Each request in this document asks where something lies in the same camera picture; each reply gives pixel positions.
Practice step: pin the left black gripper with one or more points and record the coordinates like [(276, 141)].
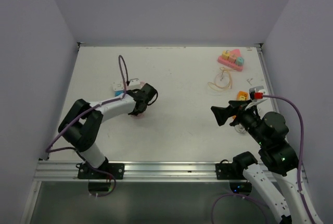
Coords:
[(133, 113)]

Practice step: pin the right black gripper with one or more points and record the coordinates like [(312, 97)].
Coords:
[(222, 113)]

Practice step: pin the white plug adapter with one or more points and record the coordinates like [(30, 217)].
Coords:
[(118, 86)]

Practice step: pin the blue plug adapter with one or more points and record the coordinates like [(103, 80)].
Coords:
[(118, 93)]

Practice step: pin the pink power strip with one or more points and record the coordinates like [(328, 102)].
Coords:
[(230, 64), (131, 99)]

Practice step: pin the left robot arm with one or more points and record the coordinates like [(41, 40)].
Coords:
[(81, 124)]

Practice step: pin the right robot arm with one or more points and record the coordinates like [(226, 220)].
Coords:
[(290, 202)]

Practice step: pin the teal round plug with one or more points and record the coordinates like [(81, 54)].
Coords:
[(239, 61)]

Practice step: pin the yellow cube plug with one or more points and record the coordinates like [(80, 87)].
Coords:
[(225, 55)]

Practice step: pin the pink triangular plug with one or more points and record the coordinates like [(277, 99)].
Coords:
[(236, 52)]

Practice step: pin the orange USB charger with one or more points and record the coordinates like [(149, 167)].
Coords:
[(242, 96)]

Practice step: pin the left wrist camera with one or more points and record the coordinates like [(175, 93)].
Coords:
[(133, 83)]

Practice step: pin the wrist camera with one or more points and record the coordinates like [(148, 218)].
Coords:
[(256, 94), (133, 83)]

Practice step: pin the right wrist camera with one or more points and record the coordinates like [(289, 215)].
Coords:
[(256, 94)]

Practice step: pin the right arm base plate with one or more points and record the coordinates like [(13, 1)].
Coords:
[(228, 171)]

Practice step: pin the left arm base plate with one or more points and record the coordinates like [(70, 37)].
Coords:
[(85, 172)]

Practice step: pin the aluminium front rail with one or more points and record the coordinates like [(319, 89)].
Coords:
[(132, 171)]

